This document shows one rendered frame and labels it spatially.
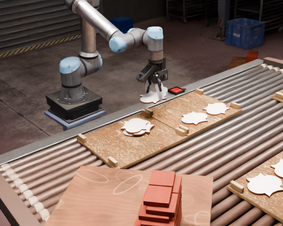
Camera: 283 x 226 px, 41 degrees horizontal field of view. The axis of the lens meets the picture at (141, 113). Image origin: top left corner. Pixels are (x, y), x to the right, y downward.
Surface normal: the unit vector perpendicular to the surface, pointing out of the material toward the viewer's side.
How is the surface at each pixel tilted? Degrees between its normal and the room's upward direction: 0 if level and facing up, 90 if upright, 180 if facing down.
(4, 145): 0
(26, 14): 85
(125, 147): 0
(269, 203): 0
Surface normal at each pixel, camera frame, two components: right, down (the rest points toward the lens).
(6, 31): 0.64, 0.25
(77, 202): -0.04, -0.89
